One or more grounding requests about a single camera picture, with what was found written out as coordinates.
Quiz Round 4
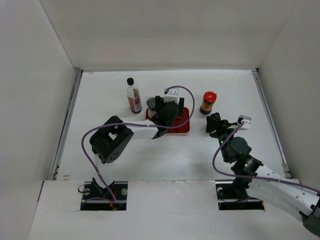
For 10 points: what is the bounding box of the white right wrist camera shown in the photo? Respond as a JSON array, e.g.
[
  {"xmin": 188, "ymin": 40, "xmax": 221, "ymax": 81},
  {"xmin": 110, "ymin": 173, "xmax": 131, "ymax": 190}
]
[{"xmin": 237, "ymin": 115, "xmax": 252, "ymax": 130}]

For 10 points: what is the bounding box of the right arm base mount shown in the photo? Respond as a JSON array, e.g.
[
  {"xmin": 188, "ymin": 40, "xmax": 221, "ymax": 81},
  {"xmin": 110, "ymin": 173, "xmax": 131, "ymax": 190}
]
[{"xmin": 215, "ymin": 180, "xmax": 265, "ymax": 211}]

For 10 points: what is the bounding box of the left aluminium frame rail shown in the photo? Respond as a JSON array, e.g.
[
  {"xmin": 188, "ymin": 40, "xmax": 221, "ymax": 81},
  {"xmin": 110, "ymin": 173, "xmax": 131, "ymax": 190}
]
[{"xmin": 48, "ymin": 67, "xmax": 84, "ymax": 180}]

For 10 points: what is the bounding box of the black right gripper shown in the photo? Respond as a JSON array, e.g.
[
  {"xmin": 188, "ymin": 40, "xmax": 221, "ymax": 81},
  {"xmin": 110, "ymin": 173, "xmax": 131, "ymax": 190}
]
[{"xmin": 206, "ymin": 115, "xmax": 239, "ymax": 163}]

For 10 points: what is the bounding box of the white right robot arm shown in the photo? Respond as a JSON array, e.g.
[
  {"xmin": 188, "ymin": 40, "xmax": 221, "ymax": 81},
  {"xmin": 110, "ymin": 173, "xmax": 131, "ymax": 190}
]
[{"xmin": 205, "ymin": 112, "xmax": 320, "ymax": 236}]

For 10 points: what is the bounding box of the red-lid chili sauce jar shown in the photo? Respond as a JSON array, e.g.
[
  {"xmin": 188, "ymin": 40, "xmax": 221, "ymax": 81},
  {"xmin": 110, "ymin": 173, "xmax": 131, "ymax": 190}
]
[{"xmin": 199, "ymin": 91, "xmax": 217, "ymax": 115}]

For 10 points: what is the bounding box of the aluminium frame rail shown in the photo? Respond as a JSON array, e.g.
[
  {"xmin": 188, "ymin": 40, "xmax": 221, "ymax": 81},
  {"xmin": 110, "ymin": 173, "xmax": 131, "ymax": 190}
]
[
  {"xmin": 251, "ymin": 68, "xmax": 292, "ymax": 179},
  {"xmin": 48, "ymin": 67, "xmax": 84, "ymax": 180}
]

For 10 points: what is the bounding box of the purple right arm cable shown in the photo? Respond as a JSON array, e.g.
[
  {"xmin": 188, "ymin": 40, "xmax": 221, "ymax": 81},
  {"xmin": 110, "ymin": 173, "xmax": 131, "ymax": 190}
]
[{"xmin": 212, "ymin": 122, "xmax": 320, "ymax": 195}]

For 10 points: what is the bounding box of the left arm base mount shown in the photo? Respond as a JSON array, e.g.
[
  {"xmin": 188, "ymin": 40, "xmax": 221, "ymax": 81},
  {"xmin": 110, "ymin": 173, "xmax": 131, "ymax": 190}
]
[{"xmin": 77, "ymin": 178, "xmax": 129, "ymax": 211}]

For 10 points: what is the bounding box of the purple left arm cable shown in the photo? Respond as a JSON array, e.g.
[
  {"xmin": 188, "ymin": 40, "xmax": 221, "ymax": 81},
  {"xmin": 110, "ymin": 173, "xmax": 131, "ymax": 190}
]
[{"xmin": 81, "ymin": 85, "xmax": 196, "ymax": 203}]

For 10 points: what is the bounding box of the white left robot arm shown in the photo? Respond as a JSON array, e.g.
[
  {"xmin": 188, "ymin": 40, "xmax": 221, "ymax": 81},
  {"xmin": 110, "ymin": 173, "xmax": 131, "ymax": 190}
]
[{"xmin": 81, "ymin": 94, "xmax": 189, "ymax": 201}]

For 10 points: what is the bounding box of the soy sauce glass bottle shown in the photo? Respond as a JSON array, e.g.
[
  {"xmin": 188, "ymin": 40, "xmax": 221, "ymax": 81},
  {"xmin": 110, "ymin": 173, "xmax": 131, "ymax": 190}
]
[{"xmin": 126, "ymin": 77, "xmax": 142, "ymax": 114}]

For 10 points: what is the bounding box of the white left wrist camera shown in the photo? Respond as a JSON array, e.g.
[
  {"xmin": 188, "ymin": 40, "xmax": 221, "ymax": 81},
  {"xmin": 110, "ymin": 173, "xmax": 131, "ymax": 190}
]
[{"xmin": 163, "ymin": 88, "xmax": 179, "ymax": 104}]

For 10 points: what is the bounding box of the right aluminium frame rail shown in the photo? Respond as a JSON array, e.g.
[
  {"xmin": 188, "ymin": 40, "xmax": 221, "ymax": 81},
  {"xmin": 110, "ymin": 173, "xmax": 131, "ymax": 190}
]
[{"xmin": 251, "ymin": 68, "xmax": 292, "ymax": 179}]

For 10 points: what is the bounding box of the red lacquer tray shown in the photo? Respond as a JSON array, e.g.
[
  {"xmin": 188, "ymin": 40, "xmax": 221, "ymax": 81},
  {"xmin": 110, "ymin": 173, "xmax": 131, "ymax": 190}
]
[{"xmin": 145, "ymin": 107, "xmax": 190, "ymax": 136}]

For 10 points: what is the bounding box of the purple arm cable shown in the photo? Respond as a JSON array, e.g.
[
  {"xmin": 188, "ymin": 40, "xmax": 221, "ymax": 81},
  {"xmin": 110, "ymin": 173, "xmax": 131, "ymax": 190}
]
[
  {"xmin": 212, "ymin": 122, "xmax": 320, "ymax": 195},
  {"xmin": 81, "ymin": 85, "xmax": 196, "ymax": 203}
]

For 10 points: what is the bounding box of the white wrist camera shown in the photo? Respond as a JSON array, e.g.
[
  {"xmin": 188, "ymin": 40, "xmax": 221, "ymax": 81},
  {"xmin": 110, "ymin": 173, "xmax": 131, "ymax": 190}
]
[
  {"xmin": 163, "ymin": 88, "xmax": 179, "ymax": 104},
  {"xmin": 237, "ymin": 115, "xmax": 252, "ymax": 130}
]

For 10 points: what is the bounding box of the clear-cap salt grinder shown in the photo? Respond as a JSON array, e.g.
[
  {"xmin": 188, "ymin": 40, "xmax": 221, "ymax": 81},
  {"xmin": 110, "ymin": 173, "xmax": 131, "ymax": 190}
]
[{"xmin": 146, "ymin": 97, "xmax": 157, "ymax": 119}]

